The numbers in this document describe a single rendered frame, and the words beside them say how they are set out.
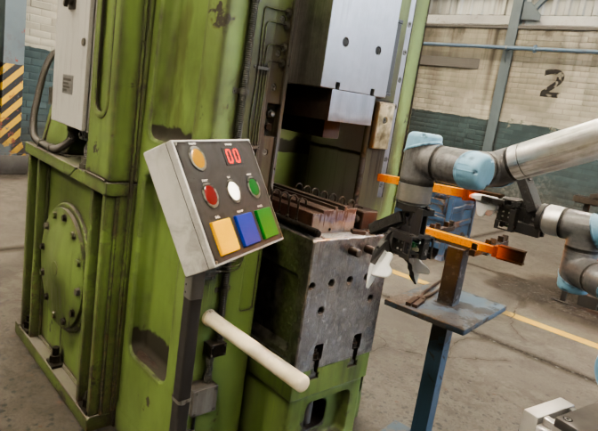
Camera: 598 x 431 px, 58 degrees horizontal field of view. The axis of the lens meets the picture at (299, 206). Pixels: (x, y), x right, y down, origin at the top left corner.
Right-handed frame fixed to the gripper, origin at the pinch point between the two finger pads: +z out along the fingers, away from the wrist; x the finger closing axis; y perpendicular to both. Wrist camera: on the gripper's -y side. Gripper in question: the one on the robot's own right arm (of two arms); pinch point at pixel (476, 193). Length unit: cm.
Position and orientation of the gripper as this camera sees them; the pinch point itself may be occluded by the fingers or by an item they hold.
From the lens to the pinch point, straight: 157.3
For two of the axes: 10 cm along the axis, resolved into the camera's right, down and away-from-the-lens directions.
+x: 7.4, -0.4, 6.7
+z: -6.6, -2.2, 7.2
